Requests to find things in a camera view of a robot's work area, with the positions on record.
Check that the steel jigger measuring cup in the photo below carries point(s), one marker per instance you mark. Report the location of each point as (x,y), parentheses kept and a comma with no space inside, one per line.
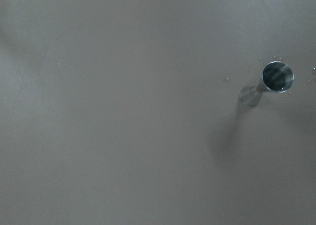
(276,77)

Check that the brown table mat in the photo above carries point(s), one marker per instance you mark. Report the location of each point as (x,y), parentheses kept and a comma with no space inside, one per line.
(127,112)

